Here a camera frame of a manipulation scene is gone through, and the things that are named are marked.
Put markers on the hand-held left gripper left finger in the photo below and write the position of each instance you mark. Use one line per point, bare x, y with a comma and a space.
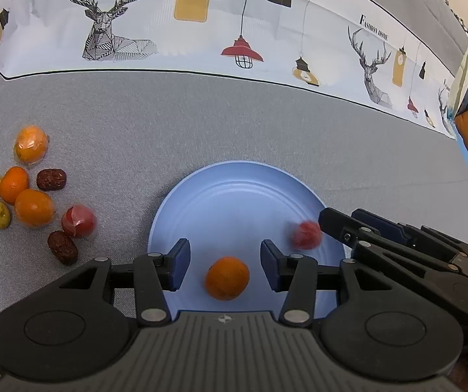
180, 263

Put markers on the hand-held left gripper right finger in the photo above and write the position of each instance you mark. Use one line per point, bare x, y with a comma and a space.
268, 267

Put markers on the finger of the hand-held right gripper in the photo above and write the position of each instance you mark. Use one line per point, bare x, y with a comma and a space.
376, 220
336, 222

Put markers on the plastic-wrapped red fruit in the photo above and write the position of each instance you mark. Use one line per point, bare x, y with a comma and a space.
306, 235
78, 221

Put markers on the bare orange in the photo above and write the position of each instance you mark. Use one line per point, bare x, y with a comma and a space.
227, 278
13, 183

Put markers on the light blue round plate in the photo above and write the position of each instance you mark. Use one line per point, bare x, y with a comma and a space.
234, 208

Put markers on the dried red date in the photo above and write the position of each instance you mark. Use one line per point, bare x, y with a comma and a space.
51, 179
62, 247

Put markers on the grey fabric sofa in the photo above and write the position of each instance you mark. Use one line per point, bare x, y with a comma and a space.
136, 130

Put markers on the plastic-wrapped orange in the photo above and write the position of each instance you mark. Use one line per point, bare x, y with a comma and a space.
34, 208
31, 144

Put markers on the white deer-print cloth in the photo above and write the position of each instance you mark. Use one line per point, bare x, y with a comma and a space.
217, 45

